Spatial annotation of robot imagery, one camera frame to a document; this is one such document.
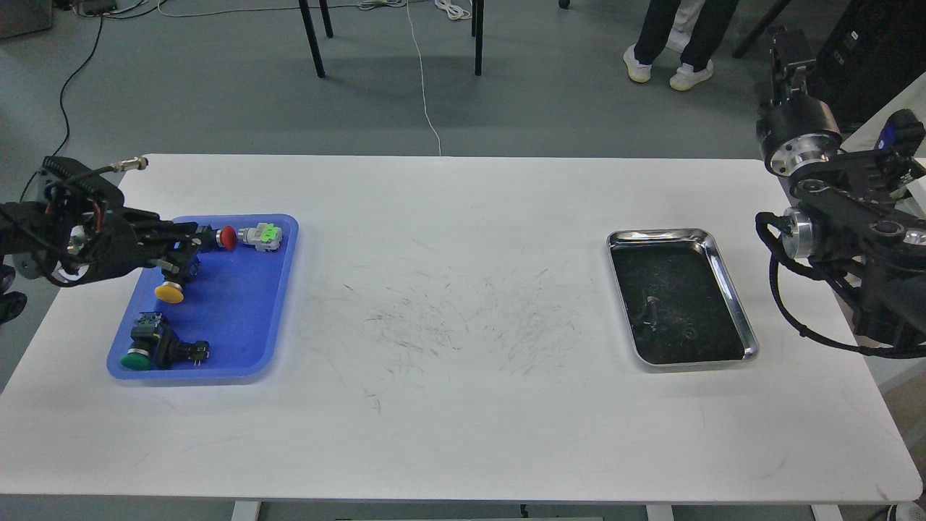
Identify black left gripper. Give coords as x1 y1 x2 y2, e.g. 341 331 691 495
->
57 206 217 287

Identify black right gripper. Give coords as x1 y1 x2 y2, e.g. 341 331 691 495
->
755 27 843 177

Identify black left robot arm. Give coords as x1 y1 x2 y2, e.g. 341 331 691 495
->
2 156 238 323

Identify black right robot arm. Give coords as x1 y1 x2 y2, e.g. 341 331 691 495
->
755 26 925 359

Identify black cabinet box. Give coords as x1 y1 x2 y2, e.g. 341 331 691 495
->
796 1 925 135

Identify blue plastic tray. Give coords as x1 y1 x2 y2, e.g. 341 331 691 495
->
106 213 299 385

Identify person legs white shoes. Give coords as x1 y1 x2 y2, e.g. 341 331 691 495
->
622 1 739 92

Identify beige cloth cover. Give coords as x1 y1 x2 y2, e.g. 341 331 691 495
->
828 106 924 215

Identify silver metal tray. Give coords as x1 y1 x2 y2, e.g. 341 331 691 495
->
606 228 760 372

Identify black chair legs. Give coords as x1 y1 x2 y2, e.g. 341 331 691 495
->
297 1 484 78

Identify red push button switch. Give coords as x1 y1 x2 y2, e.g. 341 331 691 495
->
194 225 238 252

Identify yellow push button switch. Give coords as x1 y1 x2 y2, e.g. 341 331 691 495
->
153 258 200 304

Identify green white switch module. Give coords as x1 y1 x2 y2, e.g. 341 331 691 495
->
236 222 284 252

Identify green push button switch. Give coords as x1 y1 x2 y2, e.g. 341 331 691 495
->
119 311 211 370

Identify black floor cable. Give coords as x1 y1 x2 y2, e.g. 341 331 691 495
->
18 0 153 203

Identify white floor cable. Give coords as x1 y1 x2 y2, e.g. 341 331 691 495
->
358 0 472 157

